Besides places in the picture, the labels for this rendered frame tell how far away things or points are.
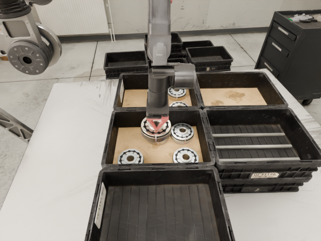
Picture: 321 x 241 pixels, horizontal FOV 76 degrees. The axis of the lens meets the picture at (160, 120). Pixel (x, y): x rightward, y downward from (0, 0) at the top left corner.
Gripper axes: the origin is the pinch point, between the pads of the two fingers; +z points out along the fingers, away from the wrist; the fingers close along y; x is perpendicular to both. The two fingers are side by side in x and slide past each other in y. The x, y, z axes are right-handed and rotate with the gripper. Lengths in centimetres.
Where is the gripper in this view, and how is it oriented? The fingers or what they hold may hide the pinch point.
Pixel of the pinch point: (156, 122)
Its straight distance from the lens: 69.0
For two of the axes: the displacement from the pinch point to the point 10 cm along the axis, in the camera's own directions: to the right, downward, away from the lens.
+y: -0.1, -7.1, 7.0
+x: -10.0, -0.2, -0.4
